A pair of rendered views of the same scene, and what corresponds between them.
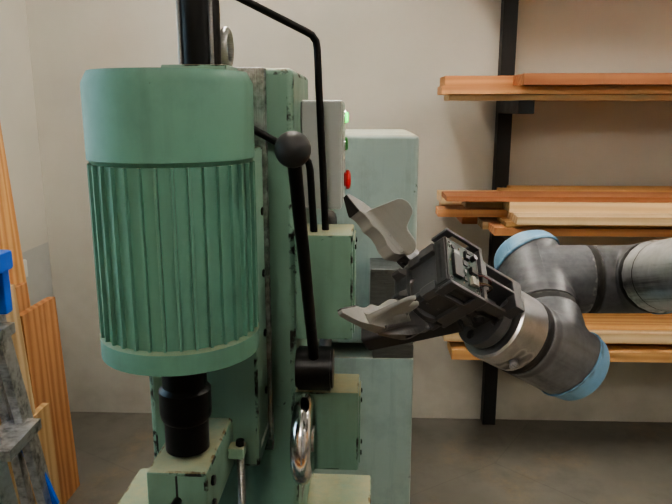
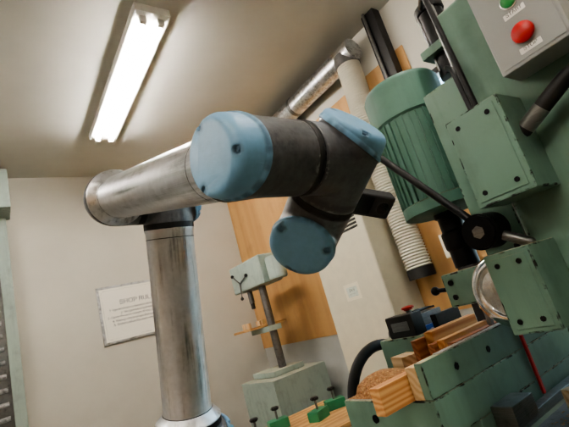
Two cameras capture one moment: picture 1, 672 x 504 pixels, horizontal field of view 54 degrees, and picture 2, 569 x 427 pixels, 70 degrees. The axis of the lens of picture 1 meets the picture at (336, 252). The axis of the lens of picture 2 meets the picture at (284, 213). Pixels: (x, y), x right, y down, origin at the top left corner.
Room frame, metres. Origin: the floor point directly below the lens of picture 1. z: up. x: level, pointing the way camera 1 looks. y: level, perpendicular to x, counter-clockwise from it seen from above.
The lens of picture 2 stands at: (1.16, -0.65, 1.07)
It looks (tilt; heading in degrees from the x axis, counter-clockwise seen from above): 14 degrees up; 140
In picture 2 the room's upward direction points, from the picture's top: 16 degrees counter-clockwise
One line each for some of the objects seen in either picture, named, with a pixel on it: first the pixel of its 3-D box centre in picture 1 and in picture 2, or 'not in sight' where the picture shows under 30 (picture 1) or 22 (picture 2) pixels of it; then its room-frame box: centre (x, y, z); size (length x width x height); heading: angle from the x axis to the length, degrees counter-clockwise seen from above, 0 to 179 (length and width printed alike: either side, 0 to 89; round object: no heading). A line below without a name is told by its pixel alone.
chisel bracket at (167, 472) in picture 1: (195, 473); (484, 285); (0.73, 0.17, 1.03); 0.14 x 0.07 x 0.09; 177
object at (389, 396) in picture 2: not in sight; (472, 352); (0.71, 0.09, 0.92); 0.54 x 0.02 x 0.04; 87
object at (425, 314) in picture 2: not in sight; (411, 319); (0.52, 0.19, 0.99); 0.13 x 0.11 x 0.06; 87
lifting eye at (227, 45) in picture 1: (226, 49); not in sight; (1.00, 0.16, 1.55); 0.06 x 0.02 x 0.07; 177
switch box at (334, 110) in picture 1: (324, 153); (522, 13); (1.03, 0.02, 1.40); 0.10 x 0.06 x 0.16; 177
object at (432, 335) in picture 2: not in sight; (455, 339); (0.64, 0.15, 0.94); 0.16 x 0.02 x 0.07; 87
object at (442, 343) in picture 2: not in sight; (467, 343); (0.67, 0.13, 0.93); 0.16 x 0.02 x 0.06; 87
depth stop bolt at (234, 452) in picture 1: (237, 474); not in sight; (0.77, 0.13, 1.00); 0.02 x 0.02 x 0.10; 87
